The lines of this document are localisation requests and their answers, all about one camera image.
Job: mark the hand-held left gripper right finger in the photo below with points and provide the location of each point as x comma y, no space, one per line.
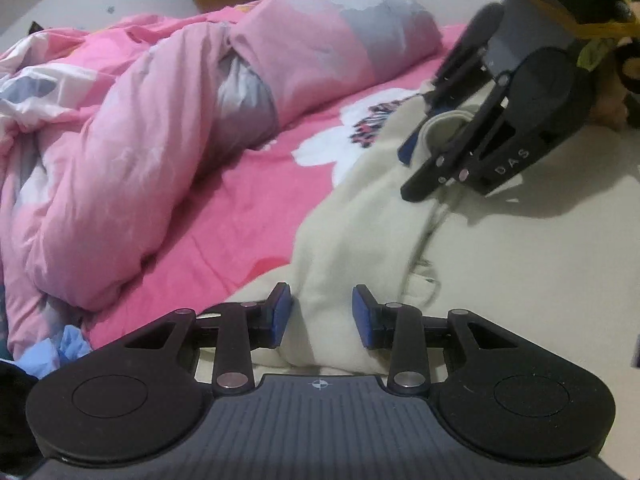
361,320

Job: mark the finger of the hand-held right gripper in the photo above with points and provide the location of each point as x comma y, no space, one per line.
430,182
475,35

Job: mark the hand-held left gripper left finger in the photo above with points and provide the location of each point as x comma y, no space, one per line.
281,310

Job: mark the beige zip jacket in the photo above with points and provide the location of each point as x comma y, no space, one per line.
525,270

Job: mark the person's right hand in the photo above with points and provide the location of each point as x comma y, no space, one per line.
612,105

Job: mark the pink floral bed sheet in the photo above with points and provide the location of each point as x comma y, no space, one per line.
240,210

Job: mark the pink floral comforter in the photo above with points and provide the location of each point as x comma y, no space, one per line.
125,160

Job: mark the black garment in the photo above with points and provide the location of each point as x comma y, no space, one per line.
12,410

